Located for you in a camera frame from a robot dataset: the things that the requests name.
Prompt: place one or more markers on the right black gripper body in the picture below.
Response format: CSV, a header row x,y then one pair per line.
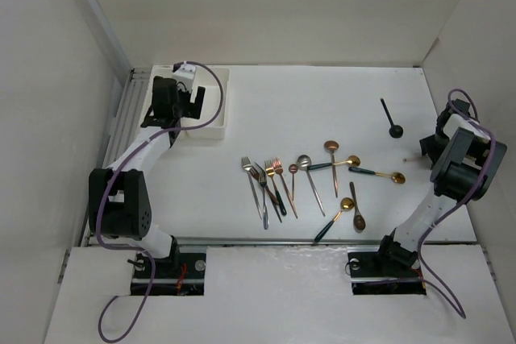
x,y
435,144

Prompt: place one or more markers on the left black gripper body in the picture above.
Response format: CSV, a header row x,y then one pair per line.
x,y
184,101

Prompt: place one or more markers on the black spoon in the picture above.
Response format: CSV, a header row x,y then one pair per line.
x,y
395,130

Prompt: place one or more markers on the gold spoon green handle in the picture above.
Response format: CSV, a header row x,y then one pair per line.
x,y
396,177
346,204
352,160

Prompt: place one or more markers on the copper spoon long handle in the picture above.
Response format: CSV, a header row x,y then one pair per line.
x,y
332,146

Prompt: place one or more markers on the dark bronze spoon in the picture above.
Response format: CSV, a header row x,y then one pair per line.
x,y
358,219

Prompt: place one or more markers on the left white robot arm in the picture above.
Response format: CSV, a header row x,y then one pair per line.
x,y
119,204

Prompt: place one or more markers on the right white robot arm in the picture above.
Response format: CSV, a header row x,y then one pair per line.
x,y
453,184

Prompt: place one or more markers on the white divided utensil tray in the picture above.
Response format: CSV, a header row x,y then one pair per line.
x,y
217,129

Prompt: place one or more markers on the silver fork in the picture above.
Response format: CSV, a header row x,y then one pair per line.
x,y
246,166
263,203

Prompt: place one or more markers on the silver fork lower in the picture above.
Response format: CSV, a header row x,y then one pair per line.
x,y
263,203

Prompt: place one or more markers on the rose gold fork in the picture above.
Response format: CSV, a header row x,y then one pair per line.
x,y
279,170

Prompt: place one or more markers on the small copper spoon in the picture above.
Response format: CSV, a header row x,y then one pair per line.
x,y
293,169

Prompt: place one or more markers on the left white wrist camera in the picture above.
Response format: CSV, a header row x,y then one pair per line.
x,y
186,73

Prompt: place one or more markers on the aluminium rail frame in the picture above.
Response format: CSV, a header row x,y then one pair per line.
x,y
117,115

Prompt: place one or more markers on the gold fork green handle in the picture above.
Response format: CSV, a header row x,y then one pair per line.
x,y
271,173

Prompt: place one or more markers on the silver spoon long handle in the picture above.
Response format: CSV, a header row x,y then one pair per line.
x,y
304,162

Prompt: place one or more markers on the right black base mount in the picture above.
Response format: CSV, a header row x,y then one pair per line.
x,y
372,277

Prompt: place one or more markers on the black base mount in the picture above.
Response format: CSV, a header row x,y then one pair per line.
x,y
182,274
372,277

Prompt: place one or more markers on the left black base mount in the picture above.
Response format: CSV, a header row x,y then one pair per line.
x,y
182,274

